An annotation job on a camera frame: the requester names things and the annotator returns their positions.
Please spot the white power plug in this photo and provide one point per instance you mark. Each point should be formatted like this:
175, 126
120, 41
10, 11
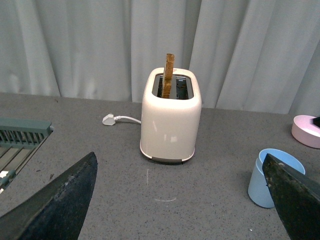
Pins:
109, 120

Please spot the grey white curtain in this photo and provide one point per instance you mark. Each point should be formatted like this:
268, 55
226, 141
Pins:
250, 55

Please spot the blue cup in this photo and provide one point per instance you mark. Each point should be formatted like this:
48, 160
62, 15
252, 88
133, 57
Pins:
258, 190

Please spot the brown toast slice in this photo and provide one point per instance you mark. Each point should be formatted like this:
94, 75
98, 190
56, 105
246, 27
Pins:
168, 75

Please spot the pink bowl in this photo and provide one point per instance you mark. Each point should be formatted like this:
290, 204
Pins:
304, 131

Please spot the grey green dish rack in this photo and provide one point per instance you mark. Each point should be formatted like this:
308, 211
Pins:
19, 140

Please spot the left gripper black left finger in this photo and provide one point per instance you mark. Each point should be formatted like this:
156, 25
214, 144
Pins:
58, 210

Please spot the cream white toaster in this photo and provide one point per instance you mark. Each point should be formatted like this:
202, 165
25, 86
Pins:
169, 126

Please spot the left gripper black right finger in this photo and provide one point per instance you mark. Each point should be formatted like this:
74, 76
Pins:
296, 198

